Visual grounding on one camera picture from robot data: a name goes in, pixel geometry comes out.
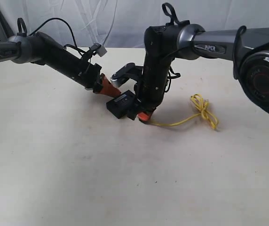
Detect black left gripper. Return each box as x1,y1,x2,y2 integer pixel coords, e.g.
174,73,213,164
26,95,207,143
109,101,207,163
79,63,121,97

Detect white backdrop curtain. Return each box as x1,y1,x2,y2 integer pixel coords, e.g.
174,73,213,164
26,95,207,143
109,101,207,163
0,0,269,48

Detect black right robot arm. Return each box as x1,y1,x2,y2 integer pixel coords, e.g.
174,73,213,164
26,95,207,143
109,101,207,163
127,21,269,119

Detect small black box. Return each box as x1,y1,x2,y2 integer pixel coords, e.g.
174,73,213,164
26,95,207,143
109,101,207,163
106,90,135,120

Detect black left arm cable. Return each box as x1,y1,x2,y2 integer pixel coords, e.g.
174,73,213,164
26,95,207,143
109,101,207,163
28,17,95,64

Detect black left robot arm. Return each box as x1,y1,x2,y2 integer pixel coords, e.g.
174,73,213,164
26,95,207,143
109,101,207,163
0,32,121,97

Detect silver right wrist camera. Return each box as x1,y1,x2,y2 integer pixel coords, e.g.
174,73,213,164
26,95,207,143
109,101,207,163
111,63,143,88

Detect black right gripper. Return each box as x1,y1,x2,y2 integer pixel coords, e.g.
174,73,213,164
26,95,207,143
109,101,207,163
128,81,166,122

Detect yellow ethernet cable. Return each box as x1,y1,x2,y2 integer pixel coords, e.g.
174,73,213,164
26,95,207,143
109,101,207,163
147,93,220,130

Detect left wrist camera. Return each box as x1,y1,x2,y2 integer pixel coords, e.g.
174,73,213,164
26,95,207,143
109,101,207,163
90,43,107,57

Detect black light stand pole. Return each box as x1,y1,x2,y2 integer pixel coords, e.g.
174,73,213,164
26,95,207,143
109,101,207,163
0,11,14,38

